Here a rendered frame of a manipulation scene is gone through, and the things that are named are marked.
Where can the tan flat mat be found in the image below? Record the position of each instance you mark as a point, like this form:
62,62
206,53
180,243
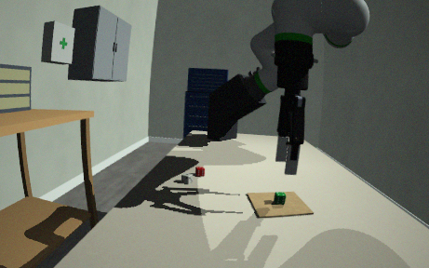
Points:
265,206

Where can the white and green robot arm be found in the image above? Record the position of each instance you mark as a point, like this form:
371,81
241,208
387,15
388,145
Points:
289,39

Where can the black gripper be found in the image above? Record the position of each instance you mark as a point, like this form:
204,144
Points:
291,116

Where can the green die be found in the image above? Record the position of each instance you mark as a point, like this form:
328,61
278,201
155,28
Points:
280,198

